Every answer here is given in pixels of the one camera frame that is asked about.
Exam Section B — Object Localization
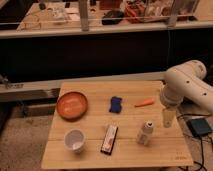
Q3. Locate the white ceramic cup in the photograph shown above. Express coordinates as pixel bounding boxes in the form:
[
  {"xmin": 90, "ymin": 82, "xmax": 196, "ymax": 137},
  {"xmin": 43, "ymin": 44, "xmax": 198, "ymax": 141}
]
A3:
[{"xmin": 64, "ymin": 129, "xmax": 85, "ymax": 154}]

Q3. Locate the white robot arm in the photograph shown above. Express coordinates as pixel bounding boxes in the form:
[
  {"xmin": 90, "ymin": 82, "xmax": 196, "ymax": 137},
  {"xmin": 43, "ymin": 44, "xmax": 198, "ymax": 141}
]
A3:
[{"xmin": 159, "ymin": 60, "xmax": 213, "ymax": 128}]

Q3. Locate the orange ceramic bowl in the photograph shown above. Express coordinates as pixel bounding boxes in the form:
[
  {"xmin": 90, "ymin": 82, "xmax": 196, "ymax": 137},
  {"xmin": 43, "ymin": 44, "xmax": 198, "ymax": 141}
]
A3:
[{"xmin": 56, "ymin": 92, "xmax": 88, "ymax": 120}]

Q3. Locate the orange carrot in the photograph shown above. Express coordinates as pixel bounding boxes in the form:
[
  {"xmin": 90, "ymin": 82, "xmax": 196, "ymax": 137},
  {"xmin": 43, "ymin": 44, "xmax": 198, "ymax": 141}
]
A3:
[{"xmin": 134, "ymin": 99, "xmax": 155, "ymax": 107}]

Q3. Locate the white plastic bottle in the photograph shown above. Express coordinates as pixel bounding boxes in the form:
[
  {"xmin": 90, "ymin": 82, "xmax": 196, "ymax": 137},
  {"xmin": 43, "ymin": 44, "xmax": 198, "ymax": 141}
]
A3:
[{"xmin": 137, "ymin": 121, "xmax": 154, "ymax": 145}]

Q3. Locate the black power adapter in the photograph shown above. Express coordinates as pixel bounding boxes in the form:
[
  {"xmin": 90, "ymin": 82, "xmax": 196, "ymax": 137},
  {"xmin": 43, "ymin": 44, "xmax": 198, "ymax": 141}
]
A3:
[{"xmin": 186, "ymin": 118, "xmax": 213, "ymax": 137}]

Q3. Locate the blue sponge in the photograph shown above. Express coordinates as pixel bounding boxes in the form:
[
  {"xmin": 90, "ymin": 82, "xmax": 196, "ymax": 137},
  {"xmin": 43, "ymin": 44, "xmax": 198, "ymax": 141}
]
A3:
[{"xmin": 109, "ymin": 96, "xmax": 122, "ymax": 113}]

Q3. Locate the red tool on shelf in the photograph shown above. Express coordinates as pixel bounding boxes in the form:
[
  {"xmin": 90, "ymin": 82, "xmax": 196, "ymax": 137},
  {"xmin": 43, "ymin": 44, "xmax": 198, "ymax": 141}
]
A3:
[{"xmin": 124, "ymin": 4, "xmax": 145, "ymax": 23}]

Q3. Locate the black bag on shelf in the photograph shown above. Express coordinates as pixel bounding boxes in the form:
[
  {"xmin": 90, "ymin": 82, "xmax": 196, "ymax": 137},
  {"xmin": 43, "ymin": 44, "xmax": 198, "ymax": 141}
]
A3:
[{"xmin": 101, "ymin": 10, "xmax": 124, "ymax": 25}]

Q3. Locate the black cable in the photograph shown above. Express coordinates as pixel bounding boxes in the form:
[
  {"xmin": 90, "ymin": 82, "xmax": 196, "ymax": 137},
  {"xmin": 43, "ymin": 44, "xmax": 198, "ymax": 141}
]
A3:
[{"xmin": 177, "ymin": 113, "xmax": 213, "ymax": 171}]

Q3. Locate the metal shelf post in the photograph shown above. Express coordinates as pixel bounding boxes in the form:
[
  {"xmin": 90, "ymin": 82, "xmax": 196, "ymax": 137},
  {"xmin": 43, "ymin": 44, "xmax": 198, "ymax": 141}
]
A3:
[{"xmin": 78, "ymin": 0, "xmax": 89, "ymax": 31}]

